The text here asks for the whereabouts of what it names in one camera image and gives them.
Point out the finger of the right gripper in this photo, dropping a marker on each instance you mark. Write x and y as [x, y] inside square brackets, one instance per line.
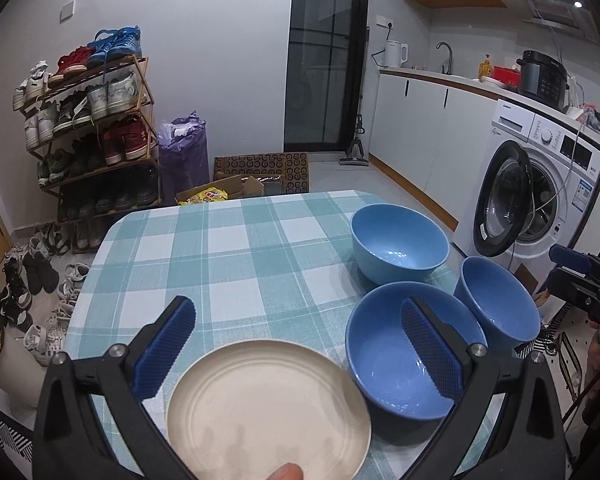
[570, 259]
[580, 291]

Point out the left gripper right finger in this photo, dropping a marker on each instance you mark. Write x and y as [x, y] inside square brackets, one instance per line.
[527, 440]

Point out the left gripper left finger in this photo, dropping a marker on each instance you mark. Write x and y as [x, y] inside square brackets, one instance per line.
[68, 440]

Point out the cream plate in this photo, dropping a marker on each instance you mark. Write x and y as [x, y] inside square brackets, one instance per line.
[243, 410]

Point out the light blue large bowl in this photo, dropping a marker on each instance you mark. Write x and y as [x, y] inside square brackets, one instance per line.
[392, 243]

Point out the white kitchen cabinets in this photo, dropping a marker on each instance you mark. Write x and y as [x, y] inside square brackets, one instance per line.
[429, 136]

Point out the kitchen faucet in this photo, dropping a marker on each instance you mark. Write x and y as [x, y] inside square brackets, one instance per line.
[446, 66]

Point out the person's thumb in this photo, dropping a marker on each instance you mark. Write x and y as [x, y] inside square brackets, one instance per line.
[289, 471]

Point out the white washing machine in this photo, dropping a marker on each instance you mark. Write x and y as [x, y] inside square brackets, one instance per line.
[537, 184]

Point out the black rice cooker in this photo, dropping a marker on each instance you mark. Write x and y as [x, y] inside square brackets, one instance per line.
[542, 79]

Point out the red container on counter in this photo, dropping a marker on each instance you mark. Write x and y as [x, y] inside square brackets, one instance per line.
[507, 76]

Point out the upright vacuum cleaner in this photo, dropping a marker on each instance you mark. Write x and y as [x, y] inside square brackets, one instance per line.
[354, 156]

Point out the white electric kettle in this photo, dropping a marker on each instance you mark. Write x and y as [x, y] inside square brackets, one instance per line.
[396, 54]

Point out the teal plaid tablecloth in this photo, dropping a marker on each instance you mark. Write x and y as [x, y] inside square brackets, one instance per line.
[278, 267]

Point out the yellow snack packet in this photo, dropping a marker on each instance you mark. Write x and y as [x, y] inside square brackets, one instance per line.
[208, 195]

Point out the patterned cardboard box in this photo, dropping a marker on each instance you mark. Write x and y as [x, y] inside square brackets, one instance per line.
[292, 168]

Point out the purple bag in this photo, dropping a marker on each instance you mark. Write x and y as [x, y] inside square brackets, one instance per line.
[183, 155]

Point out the open cardboard box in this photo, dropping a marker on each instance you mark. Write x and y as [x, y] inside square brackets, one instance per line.
[237, 187]

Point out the wooden shoe rack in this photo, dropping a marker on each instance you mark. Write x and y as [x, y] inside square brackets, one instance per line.
[94, 139]

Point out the black glass door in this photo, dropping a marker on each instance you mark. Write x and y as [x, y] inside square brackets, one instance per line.
[326, 57]

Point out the red shoes on rack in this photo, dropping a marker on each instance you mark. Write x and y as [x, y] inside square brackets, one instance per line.
[70, 65]

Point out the blue sneakers on rack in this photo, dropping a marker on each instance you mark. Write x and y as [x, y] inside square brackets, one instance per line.
[111, 44]

